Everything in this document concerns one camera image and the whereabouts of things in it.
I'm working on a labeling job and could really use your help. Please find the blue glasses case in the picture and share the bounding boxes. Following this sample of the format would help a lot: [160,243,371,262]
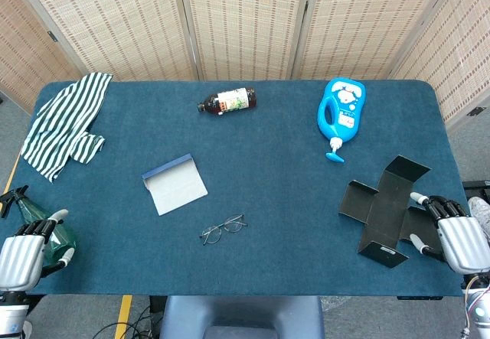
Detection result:
[141,153,209,217]

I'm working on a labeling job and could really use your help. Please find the green white striped cloth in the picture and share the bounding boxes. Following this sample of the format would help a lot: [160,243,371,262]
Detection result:
[19,71,114,184]

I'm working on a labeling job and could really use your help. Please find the black table leg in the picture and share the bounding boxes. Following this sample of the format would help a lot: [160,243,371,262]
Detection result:
[149,295,168,327]

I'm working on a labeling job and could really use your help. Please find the black floor cables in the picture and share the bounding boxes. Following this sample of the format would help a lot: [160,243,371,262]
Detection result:
[95,304,162,339]

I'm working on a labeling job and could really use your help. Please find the bamboo folding screen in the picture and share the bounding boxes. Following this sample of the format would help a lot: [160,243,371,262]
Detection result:
[0,0,490,132]

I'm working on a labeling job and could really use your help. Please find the blue cartoon pump bottle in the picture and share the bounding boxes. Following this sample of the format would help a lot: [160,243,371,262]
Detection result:
[316,77,367,163]

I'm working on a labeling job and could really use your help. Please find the black plastic bin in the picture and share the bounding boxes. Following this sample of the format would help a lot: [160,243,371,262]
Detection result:
[338,155,445,269]

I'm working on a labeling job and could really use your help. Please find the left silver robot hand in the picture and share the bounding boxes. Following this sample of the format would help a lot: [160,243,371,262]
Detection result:
[0,208,76,292]

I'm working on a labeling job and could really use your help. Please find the green plastic spray bottle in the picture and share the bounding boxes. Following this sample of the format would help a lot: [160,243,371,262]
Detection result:
[0,184,77,269]

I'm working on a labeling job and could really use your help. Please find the grey knitted shoe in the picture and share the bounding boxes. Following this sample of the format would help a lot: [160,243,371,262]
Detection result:
[467,196,490,227]

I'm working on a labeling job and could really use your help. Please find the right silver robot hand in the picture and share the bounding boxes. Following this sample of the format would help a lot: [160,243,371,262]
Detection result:
[408,191,490,275]

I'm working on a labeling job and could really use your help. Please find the wire-frame eyeglasses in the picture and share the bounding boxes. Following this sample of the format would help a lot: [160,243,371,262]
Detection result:
[200,213,249,246]

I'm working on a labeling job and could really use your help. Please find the brown tea bottle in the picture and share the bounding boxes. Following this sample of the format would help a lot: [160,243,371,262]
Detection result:
[197,86,258,116]

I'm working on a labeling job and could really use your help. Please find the coloured wrist wires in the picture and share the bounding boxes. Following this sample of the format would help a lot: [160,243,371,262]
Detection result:
[461,275,490,334]

